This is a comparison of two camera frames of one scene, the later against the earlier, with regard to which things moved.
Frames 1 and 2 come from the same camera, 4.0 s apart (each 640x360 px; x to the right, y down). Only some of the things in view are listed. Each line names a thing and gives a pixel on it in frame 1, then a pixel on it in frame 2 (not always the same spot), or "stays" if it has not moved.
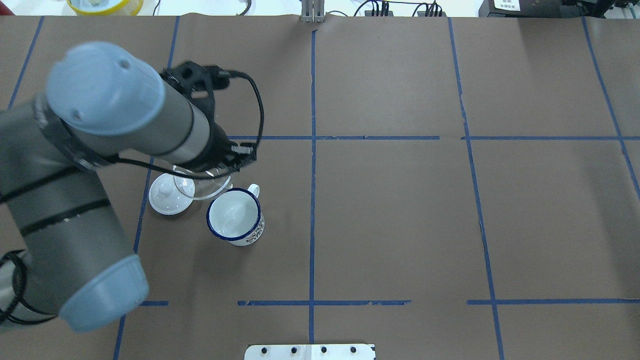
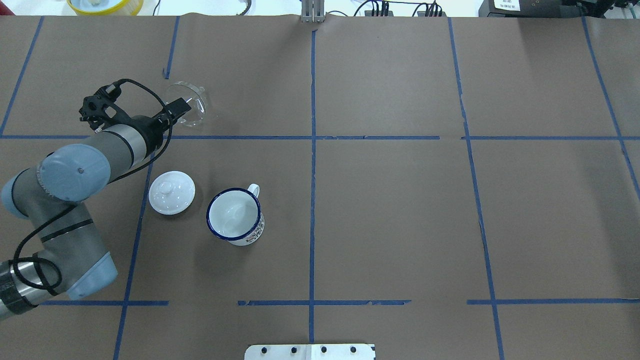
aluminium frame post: (312, 11) stays
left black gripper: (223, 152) → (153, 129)
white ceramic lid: (171, 194) stays
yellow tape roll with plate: (106, 7) stays
